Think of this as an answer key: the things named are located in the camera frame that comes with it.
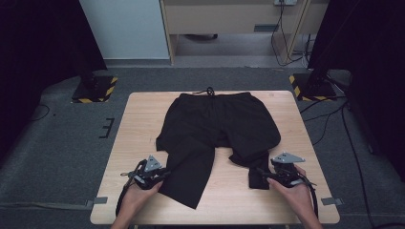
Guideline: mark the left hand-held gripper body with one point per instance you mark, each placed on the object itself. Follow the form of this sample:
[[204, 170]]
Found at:
[[147, 171]]

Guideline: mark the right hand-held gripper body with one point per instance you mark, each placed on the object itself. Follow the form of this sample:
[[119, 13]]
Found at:
[[286, 168]]

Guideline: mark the black pants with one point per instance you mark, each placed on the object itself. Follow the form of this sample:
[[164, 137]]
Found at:
[[210, 133]]

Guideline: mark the person's left hand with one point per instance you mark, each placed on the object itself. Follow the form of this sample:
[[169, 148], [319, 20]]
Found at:
[[140, 197]]

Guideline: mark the person's right hand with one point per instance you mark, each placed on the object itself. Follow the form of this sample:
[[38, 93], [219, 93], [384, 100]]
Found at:
[[293, 195]]

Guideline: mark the grey floor tape strip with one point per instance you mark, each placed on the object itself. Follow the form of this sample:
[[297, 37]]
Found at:
[[97, 201], [332, 201]]

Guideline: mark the striped-edge black stand base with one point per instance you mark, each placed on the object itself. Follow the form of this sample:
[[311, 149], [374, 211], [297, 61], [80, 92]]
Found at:
[[313, 89], [95, 90]]

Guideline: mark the black curtain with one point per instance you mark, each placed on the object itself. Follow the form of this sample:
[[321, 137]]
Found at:
[[41, 57], [375, 63]]

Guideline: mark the white cabinet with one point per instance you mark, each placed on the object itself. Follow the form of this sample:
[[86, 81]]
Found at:
[[124, 28]]

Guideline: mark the beige wooden desk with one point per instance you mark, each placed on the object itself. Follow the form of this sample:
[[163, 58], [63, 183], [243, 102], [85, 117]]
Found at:
[[223, 19]]

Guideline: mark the white power socket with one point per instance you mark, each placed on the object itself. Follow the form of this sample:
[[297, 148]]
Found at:
[[285, 2]]

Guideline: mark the black metal stand post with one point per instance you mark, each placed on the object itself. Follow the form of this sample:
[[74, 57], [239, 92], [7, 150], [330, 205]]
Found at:
[[318, 73]]

